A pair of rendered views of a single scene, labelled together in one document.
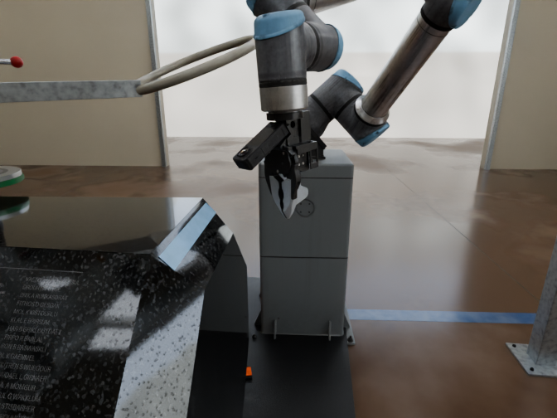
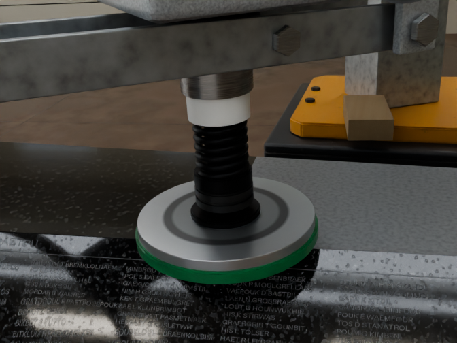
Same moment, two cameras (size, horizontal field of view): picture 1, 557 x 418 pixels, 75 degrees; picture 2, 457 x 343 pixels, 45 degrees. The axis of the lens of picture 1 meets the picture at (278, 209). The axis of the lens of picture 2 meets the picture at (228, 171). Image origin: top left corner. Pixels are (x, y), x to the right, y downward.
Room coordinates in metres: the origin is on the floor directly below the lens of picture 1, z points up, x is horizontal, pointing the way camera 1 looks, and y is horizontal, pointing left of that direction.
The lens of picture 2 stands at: (1.54, 0.95, 1.23)
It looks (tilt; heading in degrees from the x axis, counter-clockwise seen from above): 24 degrees down; 191
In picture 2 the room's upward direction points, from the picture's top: 4 degrees counter-clockwise
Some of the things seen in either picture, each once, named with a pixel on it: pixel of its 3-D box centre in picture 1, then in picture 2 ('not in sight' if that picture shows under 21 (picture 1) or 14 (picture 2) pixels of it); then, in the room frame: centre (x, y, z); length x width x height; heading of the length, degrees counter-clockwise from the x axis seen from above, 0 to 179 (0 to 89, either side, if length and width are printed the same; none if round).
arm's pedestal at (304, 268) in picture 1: (302, 240); not in sight; (1.68, -0.12, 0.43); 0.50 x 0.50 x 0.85; 88
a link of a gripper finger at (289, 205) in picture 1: (297, 196); not in sight; (0.71, -0.04, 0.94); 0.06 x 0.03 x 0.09; 133
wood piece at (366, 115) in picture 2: not in sight; (366, 116); (0.25, 1.04, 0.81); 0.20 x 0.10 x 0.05; 2
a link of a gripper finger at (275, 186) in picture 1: (286, 193); not in sight; (0.73, -0.02, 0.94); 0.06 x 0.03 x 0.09; 133
